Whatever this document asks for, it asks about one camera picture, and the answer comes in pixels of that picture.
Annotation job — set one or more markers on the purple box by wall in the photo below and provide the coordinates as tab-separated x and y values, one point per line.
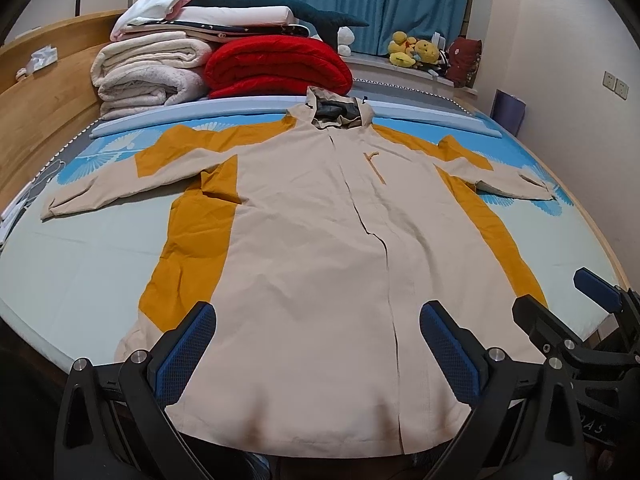
508	112

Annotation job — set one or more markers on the white tissue on headboard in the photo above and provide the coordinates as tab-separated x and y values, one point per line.
40	59

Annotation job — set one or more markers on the dark teal shark plush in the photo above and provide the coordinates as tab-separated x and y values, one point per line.
326	23

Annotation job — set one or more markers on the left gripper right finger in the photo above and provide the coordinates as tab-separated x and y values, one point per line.
524	421

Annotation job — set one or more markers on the red folded blanket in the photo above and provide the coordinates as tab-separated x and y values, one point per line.
275	66

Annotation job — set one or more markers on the cream folded blanket stack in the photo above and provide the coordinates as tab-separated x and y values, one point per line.
135	75

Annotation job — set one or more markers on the beige and orange jacket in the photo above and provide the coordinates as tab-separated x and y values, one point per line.
318	238

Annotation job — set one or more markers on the white folded bedding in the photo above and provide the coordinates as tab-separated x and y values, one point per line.
147	11

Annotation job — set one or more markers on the wall socket plate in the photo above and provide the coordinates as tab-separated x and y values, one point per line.
621	89

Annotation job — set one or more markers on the yellow plush toys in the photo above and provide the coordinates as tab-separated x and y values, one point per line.
408	52

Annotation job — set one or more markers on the wooden headboard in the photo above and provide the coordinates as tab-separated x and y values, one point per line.
43	111

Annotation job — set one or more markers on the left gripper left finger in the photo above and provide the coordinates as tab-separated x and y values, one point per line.
113	422

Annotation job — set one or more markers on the white plush toy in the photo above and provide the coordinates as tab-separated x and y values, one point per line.
345	39

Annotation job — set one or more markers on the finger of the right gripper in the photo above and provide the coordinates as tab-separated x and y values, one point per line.
553	338
597	287

